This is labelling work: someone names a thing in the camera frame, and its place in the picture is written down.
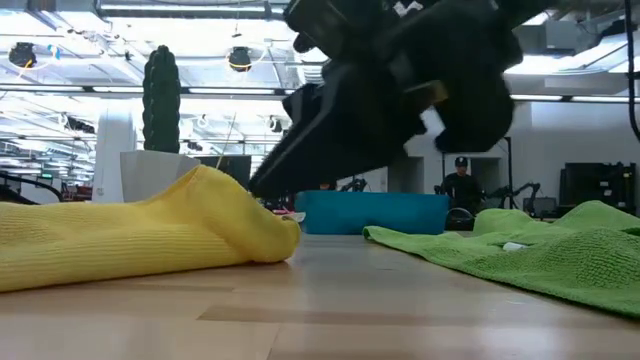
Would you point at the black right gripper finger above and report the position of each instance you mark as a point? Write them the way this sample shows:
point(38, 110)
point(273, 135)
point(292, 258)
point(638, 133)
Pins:
point(340, 170)
point(320, 130)

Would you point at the yellow microfiber towel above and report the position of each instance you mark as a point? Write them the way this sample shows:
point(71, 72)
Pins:
point(150, 235)

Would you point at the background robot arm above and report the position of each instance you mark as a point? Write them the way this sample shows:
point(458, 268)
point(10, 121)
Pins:
point(520, 190)

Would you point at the green microfiber towel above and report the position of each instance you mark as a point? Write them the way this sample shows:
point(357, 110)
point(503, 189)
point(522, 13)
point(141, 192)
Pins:
point(550, 265)

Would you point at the blue plastic bin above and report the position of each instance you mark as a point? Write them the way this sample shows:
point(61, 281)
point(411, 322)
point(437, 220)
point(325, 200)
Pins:
point(375, 212)

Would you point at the black monitor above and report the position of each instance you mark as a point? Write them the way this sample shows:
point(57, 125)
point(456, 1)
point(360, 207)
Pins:
point(235, 167)

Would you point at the black ceiling fixture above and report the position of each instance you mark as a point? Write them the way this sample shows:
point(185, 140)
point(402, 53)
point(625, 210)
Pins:
point(22, 55)
point(240, 59)

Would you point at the person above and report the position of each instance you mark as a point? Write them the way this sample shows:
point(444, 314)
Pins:
point(462, 187)

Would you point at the black round chair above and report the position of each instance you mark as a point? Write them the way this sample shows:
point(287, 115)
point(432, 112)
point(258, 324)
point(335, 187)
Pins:
point(460, 222)

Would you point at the green cactus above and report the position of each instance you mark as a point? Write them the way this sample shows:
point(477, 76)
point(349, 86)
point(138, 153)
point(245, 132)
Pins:
point(161, 100)

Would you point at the black equipment cabinet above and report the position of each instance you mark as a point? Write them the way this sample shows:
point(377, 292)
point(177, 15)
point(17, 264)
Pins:
point(595, 182)

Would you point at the red tool cart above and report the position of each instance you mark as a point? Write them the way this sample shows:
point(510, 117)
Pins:
point(77, 192)

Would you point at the black gantry frame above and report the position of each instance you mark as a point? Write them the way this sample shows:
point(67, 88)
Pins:
point(509, 170)

